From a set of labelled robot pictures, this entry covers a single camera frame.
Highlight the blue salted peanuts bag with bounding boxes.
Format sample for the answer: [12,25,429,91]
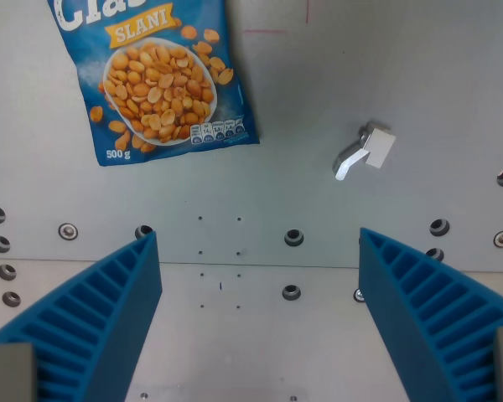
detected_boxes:
[46,0,261,168]

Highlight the small grey metal bracket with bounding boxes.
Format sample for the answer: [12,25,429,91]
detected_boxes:
[331,121,397,182]

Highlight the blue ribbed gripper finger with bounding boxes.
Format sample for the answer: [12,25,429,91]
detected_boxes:
[0,230,163,402]
[357,227,503,402]

